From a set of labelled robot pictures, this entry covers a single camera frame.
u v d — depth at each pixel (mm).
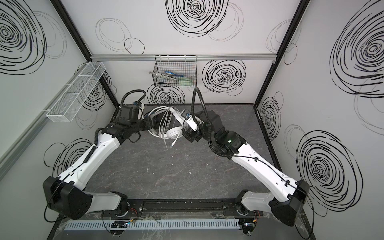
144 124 696
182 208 750
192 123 576
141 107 717
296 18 755
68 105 737
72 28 781
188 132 579
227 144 466
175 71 891
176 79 864
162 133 721
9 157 510
